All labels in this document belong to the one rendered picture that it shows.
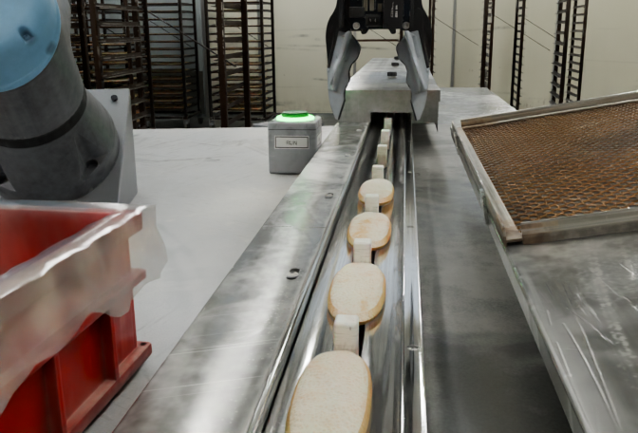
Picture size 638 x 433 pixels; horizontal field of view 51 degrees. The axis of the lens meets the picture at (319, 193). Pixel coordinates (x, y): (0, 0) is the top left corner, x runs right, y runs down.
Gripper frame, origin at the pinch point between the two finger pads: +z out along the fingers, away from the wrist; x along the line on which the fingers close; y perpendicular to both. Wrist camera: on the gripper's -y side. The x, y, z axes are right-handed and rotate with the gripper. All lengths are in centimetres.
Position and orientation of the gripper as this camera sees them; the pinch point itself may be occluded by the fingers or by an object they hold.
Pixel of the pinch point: (377, 109)
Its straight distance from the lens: 72.9
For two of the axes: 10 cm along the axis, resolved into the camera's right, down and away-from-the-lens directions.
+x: 9.9, 0.2, -1.2
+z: 0.1, 9.7, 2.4
